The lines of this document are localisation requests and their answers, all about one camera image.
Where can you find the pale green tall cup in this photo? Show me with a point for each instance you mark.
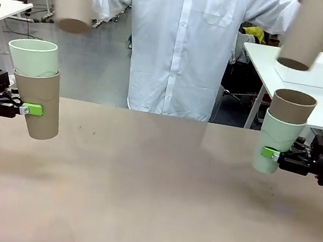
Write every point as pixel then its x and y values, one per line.
pixel 275 135
pixel 34 57

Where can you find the person's left forearm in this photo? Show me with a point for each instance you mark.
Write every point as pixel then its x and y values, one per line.
pixel 269 12

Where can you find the white table with basket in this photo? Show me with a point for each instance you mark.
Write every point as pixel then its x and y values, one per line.
pixel 258 62

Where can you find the white side table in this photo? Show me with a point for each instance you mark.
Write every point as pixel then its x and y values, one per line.
pixel 4 10

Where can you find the yellow green cloth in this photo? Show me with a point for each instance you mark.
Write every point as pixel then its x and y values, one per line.
pixel 255 34

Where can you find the person in white shirt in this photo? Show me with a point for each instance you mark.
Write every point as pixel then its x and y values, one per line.
pixel 177 53

